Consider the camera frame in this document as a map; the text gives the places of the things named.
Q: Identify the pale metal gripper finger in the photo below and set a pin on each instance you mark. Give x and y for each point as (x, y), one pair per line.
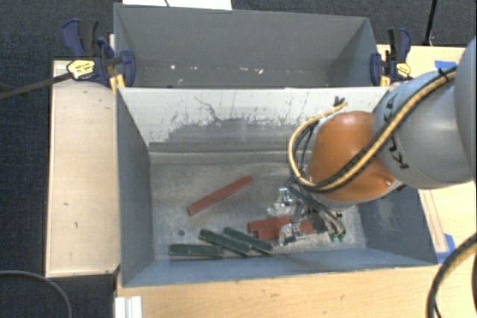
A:
(288, 234)
(285, 199)

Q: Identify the red-brown flat block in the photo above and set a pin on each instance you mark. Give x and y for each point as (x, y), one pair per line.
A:
(267, 234)
(268, 224)
(220, 195)

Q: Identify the dark green flat block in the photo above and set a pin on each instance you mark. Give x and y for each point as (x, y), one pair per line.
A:
(247, 239)
(223, 242)
(195, 251)

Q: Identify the grey metal bin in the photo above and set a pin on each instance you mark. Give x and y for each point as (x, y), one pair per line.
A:
(231, 123)

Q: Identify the pale wood flat board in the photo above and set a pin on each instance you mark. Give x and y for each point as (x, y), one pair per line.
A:
(82, 178)

